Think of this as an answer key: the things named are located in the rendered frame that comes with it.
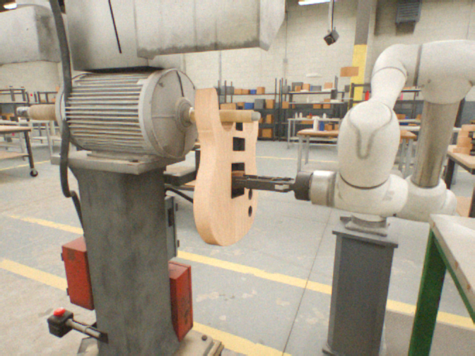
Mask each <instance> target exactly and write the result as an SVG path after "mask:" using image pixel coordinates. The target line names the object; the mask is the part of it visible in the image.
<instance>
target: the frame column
mask: <svg viewBox="0 0 475 356"><path fill-rule="evenodd" d="M67 167H69V166H67ZM165 167H166V166H165ZM165 167H161V168H158V169H155V170H151V171H147V172H144V173H141V174H130V173H124V172H112V171H105V170H93V169H87V168H80V167H69V169H70V170H71V171H72V173H73V174H74V176H75V178H76V180H77V182H78V191H79V197H80V202H81V212H82V218H83V228H84V233H85V239H86V249H87V255H88V265H89V270H90V280H91V286H92V291H93V301H94V307H95V317H96V323H97V328H98V329H99V330H101V331H104V332H106V333H107V338H108V344H105V343H104V342H102V341H100V340H99V349H98V354H97V356H172V354H173V353H174V352H175V351H176V350H177V348H178V347H179V346H180V344H181V343H182V341H181V342H180V343H179V340H178V338H177V335H176V333H175V330H174V327H173V324H172V306H171V294H170V272H169V260H168V238H167V225H166V214H165V192H164V181H163V173H164V171H165Z"/></svg>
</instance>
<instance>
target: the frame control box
mask: <svg viewBox="0 0 475 356"><path fill-rule="evenodd" d="M200 159H201V149H200V148H199V149H196V150H195V163H196V180H197V174H198V171H199V165H200ZM167 191H171V192H173V193H175V194H177V195H179V196H181V197H182V198H185V199H187V200H188V201H189V202H191V203H193V204H194V199H192V198H191V197H189V196H188V195H186V194H183V193H182V192H180V191H178V190H176V189H174V188H172V187H165V188H164V192H165V198H166V196H167V194H166V192H167Z"/></svg>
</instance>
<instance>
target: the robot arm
mask: <svg viewBox="0 0 475 356"><path fill-rule="evenodd" d="M421 45H422V47H421ZM420 55H421V57H420ZM419 60H420V61H419ZM418 65H419V66H418ZM417 75H418V76H417ZM416 81H417V82H416ZM370 86H371V98H370V99H369V100H368V101H364V102H362V103H360V104H358V105H356V106H354V107H353V108H352V109H351V110H350V111H348V112H347V114H346V116H345V117H344V119H343V121H342V123H341V126H340V129H339V141H338V160H339V167H340V172H335V171H322V170H315V171H314V173H312V172H298V173H297V174H296V176H295V180H294V178H293V177H273V176H266V175H262V176H261V175H259V176H258V175H256V174H242V177H234V176H233V179H232V187H237V188H244V189H247V190H249V189H251V190H260V191H275V192H279V193H288V192H290V191H293V192H294V197H295V199H296V200H299V201H310V199H311V203H312V205H314V204H315V205H321V206H329V207H335V208H340V209H343V210H345V211H349V212H351V214H350V215H341V216H340V221H343V222H345V223H348V224H347V225H345V229H346V230H355V231H359V232H365V233H369V234H373V235H379V236H381V237H387V228H388V226H390V222H388V221H387V218H390V217H395V218H401V219H405V220H411V221H416V222H422V223H428V216H429V214H430V213H432V214H440V215H452V216H454V215H455V212H456V209H457V198H456V197H455V195H454V194H453V193H452V192H451V191H450V190H448V189H446V185H445V183H444V181H443V180H441V174H442V169H443V165H444V162H445V157H446V154H447V149H448V145H449V142H450V139H451V137H452V132H453V129H454V126H455V121H456V118H457V113H458V109H459V104H460V100H462V99H463V98H464V97H465V96H466V95H467V93H468V92H469V91H470V90H471V88H472V86H475V41H471V40H452V41H442V42H432V43H428V44H415V45H404V44H396V45H392V46H391V47H388V48H387V49H386V50H385V51H384V52H383V53H381V55H380V56H379V58H378V59H377V61H376V63H375V66H374V69H373V73H372V80H371V82H370ZM407 87H420V89H421V95H422V96H423V97H424V99H425V102H423V111H422V115H421V123H420V127H419V132H418V140H417V145H416V153H415V158H414V165H413V169H412V174H411V175H409V177H407V178H406V179H405V180H404V179H402V178H400V177H399V176H397V175H395V174H392V173H390V170H391V169H392V166H393V164H394V159H395V156H396V154H397V149H398V146H399V136H400V133H399V124H398V121H397V117H396V115H395V113H394V112H393V110H392V109H393V106H394V103H395V101H396V99H397V97H398V95H399V94H400V92H401V90H402V89H403V88H407Z"/></svg>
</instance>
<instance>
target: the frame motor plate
mask: <svg viewBox="0 0 475 356"><path fill-rule="evenodd" d="M86 153H91V151H86V150H82V151H78V152H73V153H69V163H68V164H67V166H69V167H80V168H87V169H93V170H105V171H112V172H124V173H130V174H141V173H144V172H147V171H151V170H155V169H158V168H161V167H165V166H168V165H171V164H175V163H177V162H182V161H185V160H186V156H183V157H181V158H165V159H162V160H157V161H154V162H143V161H138V160H137V159H133V160H120V159H112V158H98V157H89V156H87V155H86ZM59 160H60V153H59V155H51V156H50V162H51V164H52V165H59Z"/></svg>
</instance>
